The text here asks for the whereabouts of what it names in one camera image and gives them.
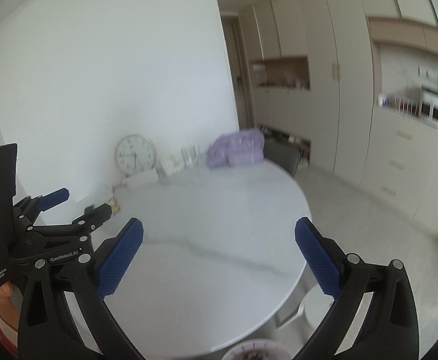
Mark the tall beige cupboard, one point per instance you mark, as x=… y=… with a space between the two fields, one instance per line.
x=311 y=71

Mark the person left hand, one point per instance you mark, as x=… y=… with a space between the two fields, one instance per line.
x=9 y=313

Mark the white round wall clock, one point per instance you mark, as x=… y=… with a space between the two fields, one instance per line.
x=135 y=154

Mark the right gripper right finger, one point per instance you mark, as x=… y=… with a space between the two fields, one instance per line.
x=390 y=328

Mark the purple bag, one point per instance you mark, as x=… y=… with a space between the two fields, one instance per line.
x=244 y=148

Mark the white trash bin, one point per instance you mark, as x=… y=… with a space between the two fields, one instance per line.
x=258 y=349

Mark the clear drinking glasses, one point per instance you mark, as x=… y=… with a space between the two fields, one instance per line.
x=192 y=155

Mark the white box by clock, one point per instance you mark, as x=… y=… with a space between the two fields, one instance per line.
x=141 y=179

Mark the white drawer cabinet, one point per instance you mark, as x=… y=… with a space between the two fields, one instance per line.
x=401 y=166

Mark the dark chair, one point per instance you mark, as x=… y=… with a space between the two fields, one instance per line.
x=283 y=154

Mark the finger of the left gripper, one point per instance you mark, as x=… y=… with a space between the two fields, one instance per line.
x=95 y=218
x=49 y=201

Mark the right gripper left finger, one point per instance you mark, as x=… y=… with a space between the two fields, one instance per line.
x=47 y=329

